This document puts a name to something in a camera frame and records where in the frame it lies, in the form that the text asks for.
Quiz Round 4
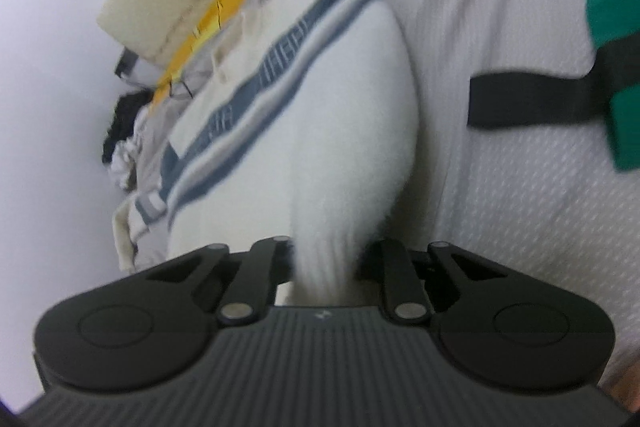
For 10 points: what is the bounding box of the yellow cloth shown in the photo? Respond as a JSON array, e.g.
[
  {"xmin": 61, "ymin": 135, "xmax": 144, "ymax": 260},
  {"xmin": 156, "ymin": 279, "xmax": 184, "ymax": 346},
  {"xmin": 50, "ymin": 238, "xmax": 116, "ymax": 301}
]
[{"xmin": 150, "ymin": 0, "xmax": 262, "ymax": 108}]

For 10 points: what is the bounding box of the white fleece striped sweater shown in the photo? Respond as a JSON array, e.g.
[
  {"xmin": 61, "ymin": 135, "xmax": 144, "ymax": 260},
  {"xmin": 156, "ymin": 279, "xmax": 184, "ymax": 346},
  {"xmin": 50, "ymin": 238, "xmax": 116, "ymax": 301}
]
[{"xmin": 112, "ymin": 0, "xmax": 451, "ymax": 308}]

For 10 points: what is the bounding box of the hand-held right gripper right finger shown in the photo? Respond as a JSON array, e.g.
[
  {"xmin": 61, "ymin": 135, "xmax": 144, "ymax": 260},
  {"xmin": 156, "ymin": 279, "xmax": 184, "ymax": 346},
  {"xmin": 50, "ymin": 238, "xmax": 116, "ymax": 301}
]
[{"xmin": 356, "ymin": 238, "xmax": 507, "ymax": 327}]

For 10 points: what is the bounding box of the grey wall socket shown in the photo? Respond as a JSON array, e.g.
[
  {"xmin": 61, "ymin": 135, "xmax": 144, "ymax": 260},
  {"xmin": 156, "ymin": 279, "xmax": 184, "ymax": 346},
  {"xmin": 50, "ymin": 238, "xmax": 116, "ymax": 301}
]
[{"xmin": 114, "ymin": 48, "xmax": 139, "ymax": 78}]

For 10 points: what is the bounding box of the white clothes pile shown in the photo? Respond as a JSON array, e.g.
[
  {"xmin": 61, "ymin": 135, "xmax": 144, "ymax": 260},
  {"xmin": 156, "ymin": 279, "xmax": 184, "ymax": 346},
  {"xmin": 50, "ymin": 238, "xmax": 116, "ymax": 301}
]
[{"xmin": 109, "ymin": 107, "xmax": 152, "ymax": 194}]

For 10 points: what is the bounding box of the grey bed blanket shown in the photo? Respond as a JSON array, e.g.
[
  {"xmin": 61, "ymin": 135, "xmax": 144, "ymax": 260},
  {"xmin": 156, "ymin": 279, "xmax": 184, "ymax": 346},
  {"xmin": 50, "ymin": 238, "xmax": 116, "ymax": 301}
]
[{"xmin": 135, "ymin": 0, "xmax": 640, "ymax": 408}]

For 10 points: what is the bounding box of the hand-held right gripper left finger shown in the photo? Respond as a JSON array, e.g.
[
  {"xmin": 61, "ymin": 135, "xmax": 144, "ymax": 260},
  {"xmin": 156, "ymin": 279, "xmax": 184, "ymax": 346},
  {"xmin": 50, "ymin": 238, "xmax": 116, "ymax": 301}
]
[{"xmin": 146, "ymin": 234, "xmax": 294, "ymax": 327}]

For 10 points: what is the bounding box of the black clothes pile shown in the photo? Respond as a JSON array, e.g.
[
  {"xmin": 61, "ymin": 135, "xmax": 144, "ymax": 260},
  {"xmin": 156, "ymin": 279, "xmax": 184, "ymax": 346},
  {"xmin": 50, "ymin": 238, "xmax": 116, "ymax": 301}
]
[{"xmin": 101, "ymin": 88, "xmax": 154, "ymax": 166}]

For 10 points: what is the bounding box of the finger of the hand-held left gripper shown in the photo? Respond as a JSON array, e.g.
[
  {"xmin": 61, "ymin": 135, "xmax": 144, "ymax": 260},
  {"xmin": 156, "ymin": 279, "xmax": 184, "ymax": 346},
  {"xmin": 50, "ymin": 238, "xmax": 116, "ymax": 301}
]
[{"xmin": 467, "ymin": 73, "xmax": 615, "ymax": 130}]

